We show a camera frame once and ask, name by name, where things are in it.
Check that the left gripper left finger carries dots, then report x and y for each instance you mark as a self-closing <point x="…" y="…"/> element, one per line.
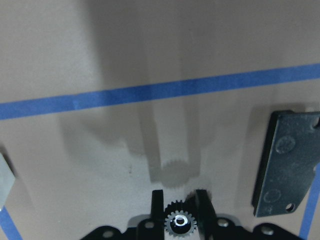
<point x="157" y="215"/>

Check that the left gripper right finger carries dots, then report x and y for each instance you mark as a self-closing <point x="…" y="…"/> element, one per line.
<point x="206" y="215"/>

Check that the black bearing gear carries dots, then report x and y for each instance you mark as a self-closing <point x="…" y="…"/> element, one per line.
<point x="191" y="198"/>
<point x="179" y="220"/>

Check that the black brake pad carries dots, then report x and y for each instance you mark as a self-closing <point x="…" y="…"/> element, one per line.
<point x="291" y="151"/>

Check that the brown paper table mat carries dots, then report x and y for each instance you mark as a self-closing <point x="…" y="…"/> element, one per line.
<point x="104" y="101"/>

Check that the white curved plastic bracket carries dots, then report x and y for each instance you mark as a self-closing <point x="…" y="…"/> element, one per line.
<point x="7" y="180"/>

